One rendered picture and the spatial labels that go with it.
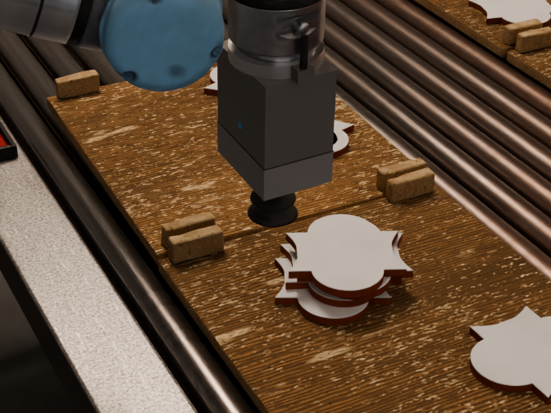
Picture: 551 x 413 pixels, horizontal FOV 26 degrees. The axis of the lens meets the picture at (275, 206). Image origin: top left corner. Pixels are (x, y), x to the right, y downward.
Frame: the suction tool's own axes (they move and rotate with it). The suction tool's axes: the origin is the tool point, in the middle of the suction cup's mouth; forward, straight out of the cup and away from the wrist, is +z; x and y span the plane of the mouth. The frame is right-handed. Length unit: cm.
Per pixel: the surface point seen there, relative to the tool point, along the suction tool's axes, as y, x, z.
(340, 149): 30.7, -26.1, 18.4
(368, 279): 3.1, -12.6, 14.0
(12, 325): 133, -7, 118
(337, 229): 12.0, -14.4, 14.4
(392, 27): 64, -55, 23
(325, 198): 23.0, -19.6, 18.9
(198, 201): 29.5, -6.5, 19.1
